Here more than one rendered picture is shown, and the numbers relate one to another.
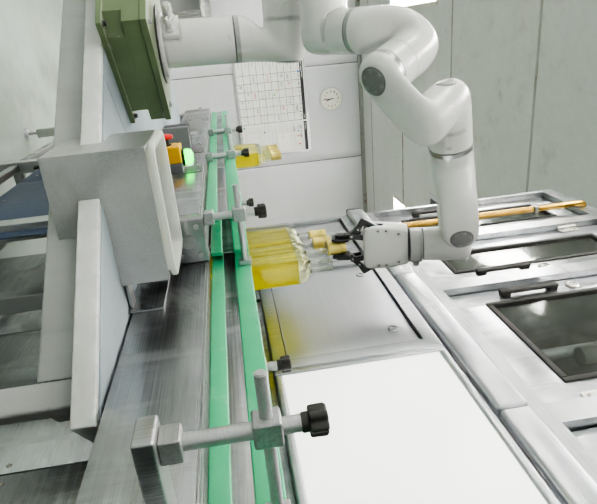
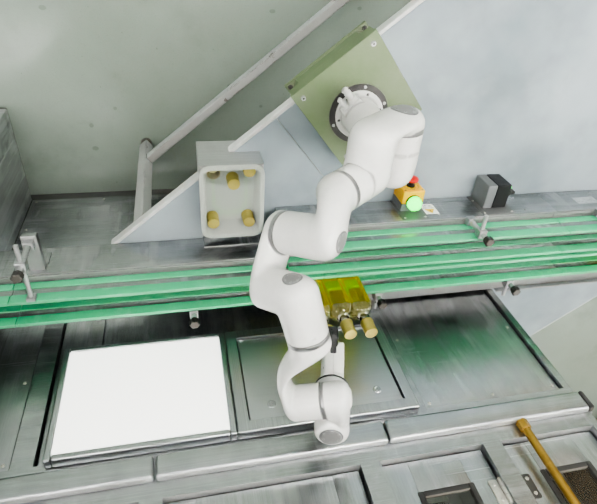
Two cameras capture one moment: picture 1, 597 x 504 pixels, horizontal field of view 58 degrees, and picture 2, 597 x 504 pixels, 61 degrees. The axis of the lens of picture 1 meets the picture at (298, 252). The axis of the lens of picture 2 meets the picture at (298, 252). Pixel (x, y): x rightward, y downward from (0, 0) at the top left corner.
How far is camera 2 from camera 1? 1.42 m
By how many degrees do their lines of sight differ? 70
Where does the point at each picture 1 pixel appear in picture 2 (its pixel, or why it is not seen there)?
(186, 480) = (56, 270)
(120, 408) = (113, 247)
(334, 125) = not seen: outside the picture
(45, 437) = not seen: hidden behind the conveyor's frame
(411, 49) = (288, 230)
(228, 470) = (65, 284)
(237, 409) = (106, 285)
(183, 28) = (351, 111)
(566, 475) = (80, 473)
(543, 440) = (114, 471)
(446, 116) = (253, 293)
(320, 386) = (202, 355)
